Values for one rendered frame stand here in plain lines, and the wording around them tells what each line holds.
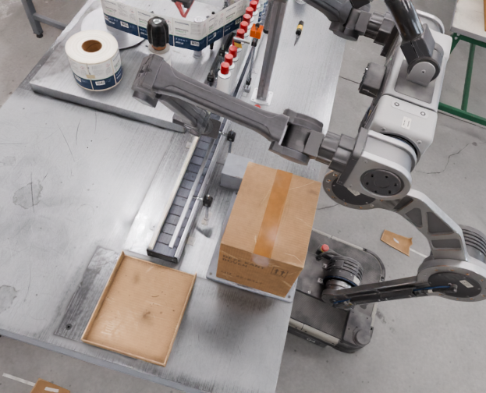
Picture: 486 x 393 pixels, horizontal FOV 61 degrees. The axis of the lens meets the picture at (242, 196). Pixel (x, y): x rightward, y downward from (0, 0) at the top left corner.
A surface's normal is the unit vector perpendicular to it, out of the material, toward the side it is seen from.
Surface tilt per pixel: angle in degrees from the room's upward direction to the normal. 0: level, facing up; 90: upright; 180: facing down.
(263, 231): 0
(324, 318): 0
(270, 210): 0
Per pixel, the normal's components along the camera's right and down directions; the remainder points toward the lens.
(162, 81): 0.14, 0.06
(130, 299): 0.11, -0.51
